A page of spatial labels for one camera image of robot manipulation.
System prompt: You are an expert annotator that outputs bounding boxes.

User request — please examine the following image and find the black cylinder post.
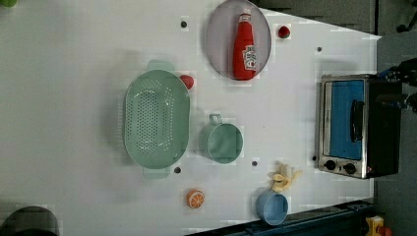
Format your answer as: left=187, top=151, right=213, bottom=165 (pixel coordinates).
left=1, top=206, right=60, bottom=236

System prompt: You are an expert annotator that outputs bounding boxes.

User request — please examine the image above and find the grey oval plate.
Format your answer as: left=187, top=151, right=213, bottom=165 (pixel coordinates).
left=206, top=0, right=271, bottom=81

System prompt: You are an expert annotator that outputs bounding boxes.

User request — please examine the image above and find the red toy tomato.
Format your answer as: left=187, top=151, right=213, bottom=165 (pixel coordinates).
left=180, top=75, right=194, bottom=89

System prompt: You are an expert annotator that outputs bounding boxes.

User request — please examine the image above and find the toy orange half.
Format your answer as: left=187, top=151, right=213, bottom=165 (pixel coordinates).
left=186, top=189, right=205, bottom=208

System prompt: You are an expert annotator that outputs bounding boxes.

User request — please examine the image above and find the green cup with handle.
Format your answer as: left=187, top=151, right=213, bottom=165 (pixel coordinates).
left=199, top=113, right=243, bottom=164

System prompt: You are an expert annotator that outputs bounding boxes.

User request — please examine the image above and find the black and silver toaster oven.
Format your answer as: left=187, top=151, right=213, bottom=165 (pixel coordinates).
left=317, top=75, right=402, bottom=179

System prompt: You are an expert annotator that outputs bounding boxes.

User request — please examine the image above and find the green plastic colander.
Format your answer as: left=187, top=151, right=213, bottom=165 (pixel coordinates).
left=123, top=60, right=191, bottom=180

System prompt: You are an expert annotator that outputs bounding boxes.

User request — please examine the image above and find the red toy strawberry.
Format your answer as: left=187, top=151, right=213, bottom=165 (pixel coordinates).
left=277, top=26, right=291, bottom=38

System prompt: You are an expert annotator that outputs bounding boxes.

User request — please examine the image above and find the red ketchup bottle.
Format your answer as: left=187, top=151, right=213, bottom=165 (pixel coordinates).
left=232, top=11, right=257, bottom=81

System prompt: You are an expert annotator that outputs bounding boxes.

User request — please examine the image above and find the yellow and red toy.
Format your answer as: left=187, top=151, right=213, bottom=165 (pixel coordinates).
left=365, top=215, right=392, bottom=236

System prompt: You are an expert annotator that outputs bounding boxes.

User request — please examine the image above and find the peeled toy banana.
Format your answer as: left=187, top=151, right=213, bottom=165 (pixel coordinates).
left=268, top=164, right=303, bottom=193

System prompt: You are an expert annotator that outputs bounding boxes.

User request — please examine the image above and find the green cylinder object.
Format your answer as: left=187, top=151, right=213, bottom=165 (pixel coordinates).
left=0, top=0, right=18, bottom=8

